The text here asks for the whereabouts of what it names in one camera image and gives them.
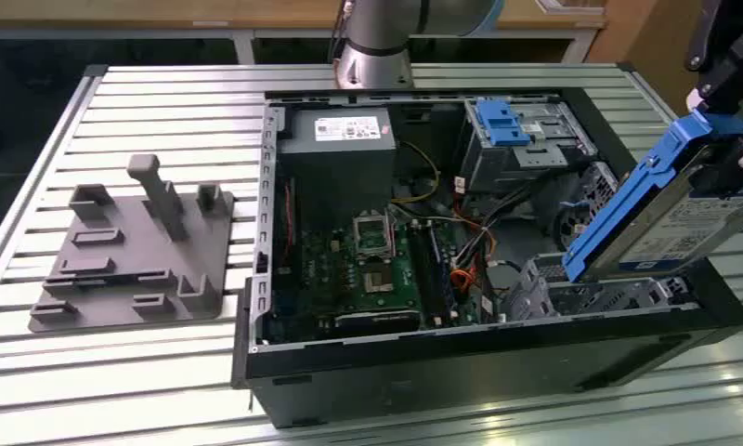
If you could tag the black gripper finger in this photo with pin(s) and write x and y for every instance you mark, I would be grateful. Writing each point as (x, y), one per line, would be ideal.
(718, 172)
(728, 65)

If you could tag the hard disk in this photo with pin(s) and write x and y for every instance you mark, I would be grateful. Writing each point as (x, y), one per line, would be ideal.
(606, 223)

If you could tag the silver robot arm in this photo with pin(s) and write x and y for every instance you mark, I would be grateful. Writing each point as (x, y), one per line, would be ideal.
(375, 46)

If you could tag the metal disk bay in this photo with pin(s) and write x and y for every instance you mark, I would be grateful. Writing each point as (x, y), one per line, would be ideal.
(594, 297)

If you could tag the black RAM slot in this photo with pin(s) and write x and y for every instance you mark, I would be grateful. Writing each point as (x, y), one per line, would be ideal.
(423, 269)
(443, 269)

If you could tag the metal drive cage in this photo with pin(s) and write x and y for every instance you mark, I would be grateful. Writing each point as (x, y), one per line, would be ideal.
(501, 167)

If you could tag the blue drive latch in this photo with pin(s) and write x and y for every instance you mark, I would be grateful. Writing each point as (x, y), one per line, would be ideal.
(501, 123)

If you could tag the CPU socket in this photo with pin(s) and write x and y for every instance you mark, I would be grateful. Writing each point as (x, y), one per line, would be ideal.
(372, 232)

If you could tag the square brown chipset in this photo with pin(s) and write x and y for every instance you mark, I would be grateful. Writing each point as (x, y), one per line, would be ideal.
(379, 281)

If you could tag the grey power supply unit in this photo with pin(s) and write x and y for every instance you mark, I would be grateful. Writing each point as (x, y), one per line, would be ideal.
(341, 172)

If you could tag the black graphics card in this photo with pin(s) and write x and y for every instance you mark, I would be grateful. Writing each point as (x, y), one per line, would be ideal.
(377, 320)

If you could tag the green motherboard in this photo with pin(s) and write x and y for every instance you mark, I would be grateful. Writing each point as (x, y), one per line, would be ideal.
(328, 260)

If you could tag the black PC case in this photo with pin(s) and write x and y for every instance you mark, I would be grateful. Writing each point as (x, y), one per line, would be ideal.
(409, 381)

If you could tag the grey parts rack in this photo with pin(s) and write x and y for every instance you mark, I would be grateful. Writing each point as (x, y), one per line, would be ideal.
(129, 260)

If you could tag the white shelf frame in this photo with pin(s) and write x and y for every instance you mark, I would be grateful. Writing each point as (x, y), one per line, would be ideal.
(244, 46)

